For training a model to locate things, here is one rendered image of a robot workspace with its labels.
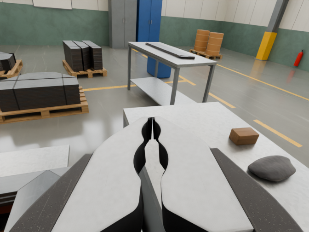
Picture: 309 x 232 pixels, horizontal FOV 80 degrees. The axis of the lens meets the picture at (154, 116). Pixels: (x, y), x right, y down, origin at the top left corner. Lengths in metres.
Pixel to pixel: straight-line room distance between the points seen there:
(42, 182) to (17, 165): 0.34
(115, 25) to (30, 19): 2.88
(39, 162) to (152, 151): 0.69
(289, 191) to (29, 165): 1.16
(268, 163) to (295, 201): 0.14
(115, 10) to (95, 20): 0.99
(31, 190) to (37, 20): 7.79
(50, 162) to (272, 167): 1.05
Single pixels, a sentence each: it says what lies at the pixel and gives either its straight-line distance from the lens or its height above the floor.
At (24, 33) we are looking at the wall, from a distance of 8.53.
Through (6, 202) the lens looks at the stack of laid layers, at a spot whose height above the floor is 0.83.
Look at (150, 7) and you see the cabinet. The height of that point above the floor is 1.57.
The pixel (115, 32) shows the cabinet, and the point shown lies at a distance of 8.13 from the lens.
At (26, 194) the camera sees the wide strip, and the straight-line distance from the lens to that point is 0.91.
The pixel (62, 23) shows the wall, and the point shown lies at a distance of 8.45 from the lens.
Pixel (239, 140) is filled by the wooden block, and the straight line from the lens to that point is 0.86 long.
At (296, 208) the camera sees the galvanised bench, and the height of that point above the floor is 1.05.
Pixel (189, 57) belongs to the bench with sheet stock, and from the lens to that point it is 2.84.
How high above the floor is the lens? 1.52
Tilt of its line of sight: 30 degrees down
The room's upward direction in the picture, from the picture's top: 6 degrees clockwise
